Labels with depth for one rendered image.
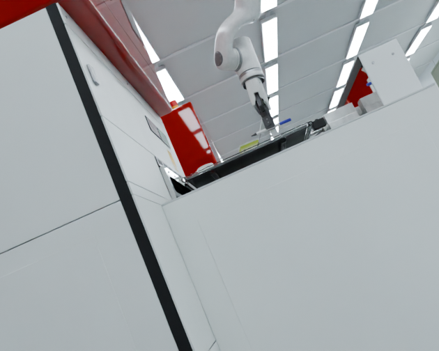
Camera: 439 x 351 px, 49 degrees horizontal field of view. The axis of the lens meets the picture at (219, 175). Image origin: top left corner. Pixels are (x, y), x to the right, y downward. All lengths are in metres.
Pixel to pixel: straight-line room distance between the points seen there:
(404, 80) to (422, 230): 0.34
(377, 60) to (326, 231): 0.41
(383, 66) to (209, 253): 0.57
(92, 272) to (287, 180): 0.43
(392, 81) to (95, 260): 0.74
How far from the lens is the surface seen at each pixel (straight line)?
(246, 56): 1.66
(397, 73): 1.17
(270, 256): 1.01
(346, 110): 1.32
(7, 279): 0.94
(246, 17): 1.66
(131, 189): 0.86
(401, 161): 1.06
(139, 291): 0.85
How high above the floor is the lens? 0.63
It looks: 11 degrees up
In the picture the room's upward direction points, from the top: 24 degrees counter-clockwise
